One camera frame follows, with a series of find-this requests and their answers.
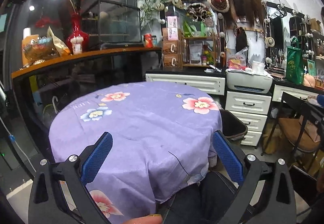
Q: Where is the black trash bin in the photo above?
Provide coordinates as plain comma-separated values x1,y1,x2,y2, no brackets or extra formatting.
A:
220,109,248,142

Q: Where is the person's left hand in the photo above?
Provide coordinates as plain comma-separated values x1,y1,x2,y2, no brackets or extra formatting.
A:
123,214,163,224

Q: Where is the white drawer cabinet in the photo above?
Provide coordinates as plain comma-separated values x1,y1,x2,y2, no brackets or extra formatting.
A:
225,91,271,147

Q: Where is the purple floral tablecloth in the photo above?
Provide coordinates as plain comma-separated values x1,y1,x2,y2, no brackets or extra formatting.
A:
49,82,222,223

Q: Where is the brown cushioned chair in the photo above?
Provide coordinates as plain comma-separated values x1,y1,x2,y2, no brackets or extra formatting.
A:
262,92,323,172

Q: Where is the white printer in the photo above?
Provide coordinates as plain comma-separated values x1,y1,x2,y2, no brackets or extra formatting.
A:
226,69,273,94

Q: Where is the green gift bag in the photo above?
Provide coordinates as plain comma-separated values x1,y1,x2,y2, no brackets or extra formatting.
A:
286,36,304,85

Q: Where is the wooden counter top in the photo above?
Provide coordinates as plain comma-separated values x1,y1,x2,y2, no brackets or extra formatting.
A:
11,47,161,80

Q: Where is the brown coffee box lower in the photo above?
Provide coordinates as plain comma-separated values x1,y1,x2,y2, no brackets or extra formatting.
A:
163,54,182,68

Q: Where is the brown coffee box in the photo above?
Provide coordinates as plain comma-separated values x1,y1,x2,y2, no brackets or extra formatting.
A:
162,40,181,55
163,54,182,68

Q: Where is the clear plastic drink cup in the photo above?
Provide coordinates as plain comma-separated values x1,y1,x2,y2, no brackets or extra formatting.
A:
70,37,83,55

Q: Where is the glass candy bowl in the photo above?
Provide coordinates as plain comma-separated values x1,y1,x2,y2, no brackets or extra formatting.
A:
23,37,59,61

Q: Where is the brown coffee box upper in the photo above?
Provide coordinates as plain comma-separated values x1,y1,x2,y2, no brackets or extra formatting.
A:
162,40,181,55

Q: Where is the red ceramic vase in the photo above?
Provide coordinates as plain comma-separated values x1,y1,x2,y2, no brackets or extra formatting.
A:
66,13,89,54

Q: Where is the wooden shelf rack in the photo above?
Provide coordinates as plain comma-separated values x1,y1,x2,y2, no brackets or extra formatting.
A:
182,27,219,67

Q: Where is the red tin can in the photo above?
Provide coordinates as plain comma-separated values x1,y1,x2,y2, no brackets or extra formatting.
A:
143,33,154,48

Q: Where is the glass display case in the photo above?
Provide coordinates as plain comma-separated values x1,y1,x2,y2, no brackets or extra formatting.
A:
81,0,143,50

